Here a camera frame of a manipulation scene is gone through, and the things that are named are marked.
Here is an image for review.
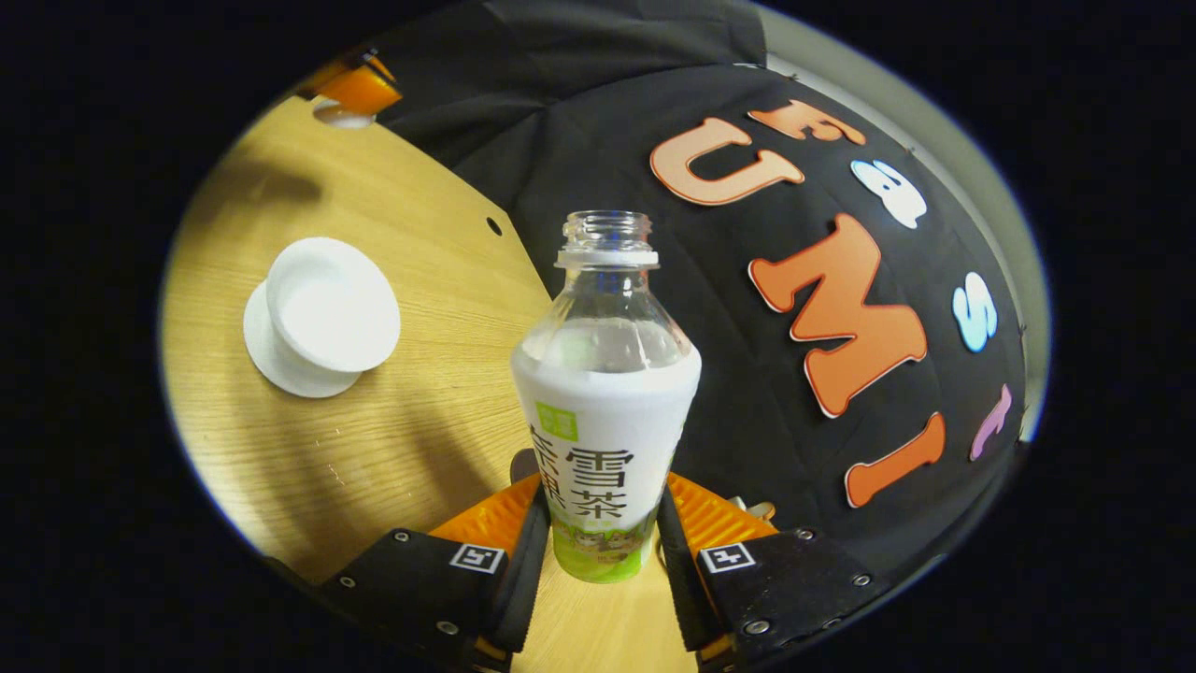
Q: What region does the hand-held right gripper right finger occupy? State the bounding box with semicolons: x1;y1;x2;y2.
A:
657;472;889;669

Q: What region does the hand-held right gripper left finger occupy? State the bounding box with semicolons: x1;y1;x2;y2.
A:
318;472;552;669

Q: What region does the white teacup lid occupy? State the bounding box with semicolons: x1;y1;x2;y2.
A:
311;98;377;130

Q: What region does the white green label water bottle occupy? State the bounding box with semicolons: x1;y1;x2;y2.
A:
509;210;703;585

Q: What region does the white teacup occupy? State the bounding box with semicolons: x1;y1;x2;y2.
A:
265;236;403;374

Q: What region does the white saucer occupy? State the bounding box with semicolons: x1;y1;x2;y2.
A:
243;280;365;399

